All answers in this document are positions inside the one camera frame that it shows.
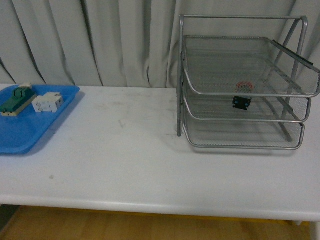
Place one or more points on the silver metal rack frame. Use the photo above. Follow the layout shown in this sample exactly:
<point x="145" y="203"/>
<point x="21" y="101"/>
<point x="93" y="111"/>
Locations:
<point x="289" y="31"/>

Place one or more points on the blue plastic tray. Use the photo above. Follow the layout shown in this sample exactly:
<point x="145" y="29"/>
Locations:
<point x="19" y="134"/>

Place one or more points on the white table leg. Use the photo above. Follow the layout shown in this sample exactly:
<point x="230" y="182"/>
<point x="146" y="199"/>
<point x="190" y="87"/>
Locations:
<point x="314" y="228"/>

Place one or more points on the silver mesh top tray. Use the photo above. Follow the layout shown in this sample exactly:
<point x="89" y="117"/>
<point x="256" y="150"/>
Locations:
<point x="247" y="66"/>

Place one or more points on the silver mesh bottom tray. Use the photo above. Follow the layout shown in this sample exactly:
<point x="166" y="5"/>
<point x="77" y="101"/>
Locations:
<point x="257" y="135"/>

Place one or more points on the silver mesh tray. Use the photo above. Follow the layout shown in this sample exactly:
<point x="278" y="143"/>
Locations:
<point x="247" y="66"/>
<point x="257" y="135"/>
<point x="261" y="109"/>

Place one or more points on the grey curtain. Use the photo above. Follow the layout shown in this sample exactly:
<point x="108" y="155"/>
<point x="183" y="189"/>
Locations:
<point x="117" y="43"/>

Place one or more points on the red emergency stop button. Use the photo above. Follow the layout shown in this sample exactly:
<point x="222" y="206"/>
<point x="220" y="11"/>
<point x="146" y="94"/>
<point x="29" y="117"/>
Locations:
<point x="243" y="102"/>

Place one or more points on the white circuit breaker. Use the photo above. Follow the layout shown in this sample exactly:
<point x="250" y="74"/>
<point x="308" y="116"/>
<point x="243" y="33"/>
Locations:
<point x="50" y="102"/>

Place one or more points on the green terminal block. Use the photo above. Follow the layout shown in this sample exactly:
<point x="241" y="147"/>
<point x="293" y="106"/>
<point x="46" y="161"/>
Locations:
<point x="21" y="98"/>

